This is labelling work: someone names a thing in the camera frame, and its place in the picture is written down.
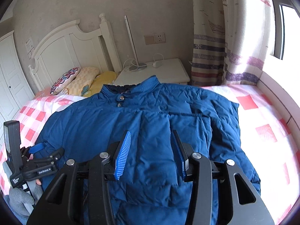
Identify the patterned window curtain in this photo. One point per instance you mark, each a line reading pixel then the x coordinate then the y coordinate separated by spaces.
pixel 231 41

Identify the cream yellow pillow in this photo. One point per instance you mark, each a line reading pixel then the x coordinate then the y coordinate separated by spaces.
pixel 82 82

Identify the white wardrobe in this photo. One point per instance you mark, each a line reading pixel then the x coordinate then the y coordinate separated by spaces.
pixel 15 89

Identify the white wooden headboard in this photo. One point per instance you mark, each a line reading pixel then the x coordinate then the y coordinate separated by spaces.
pixel 67 46

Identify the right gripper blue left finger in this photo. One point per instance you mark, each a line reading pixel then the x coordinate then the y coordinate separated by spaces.
pixel 121 154

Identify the white bedside table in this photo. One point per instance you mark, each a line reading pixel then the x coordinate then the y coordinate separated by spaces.
pixel 170 71

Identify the colourful patterned pillow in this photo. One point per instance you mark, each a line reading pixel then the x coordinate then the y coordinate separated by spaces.
pixel 64 80

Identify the wall power socket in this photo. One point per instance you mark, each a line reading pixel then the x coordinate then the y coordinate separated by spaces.
pixel 154 39

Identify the white charger with cable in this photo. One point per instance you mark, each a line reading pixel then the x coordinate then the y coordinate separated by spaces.
pixel 155 64

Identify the dark framed window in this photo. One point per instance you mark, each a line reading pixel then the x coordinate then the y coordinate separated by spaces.
pixel 286 18

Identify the grey gloved left hand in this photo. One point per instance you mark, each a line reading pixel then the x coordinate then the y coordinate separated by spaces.
pixel 18 198

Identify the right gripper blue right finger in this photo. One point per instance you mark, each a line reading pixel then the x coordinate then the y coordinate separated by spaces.
pixel 180 157

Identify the blue quilted puffer jacket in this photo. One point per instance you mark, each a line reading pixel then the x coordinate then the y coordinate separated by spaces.
pixel 149 191

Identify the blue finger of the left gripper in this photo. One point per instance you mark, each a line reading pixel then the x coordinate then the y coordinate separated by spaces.
pixel 36 148

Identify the white slim desk lamp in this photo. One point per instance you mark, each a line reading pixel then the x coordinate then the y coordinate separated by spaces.
pixel 133 44

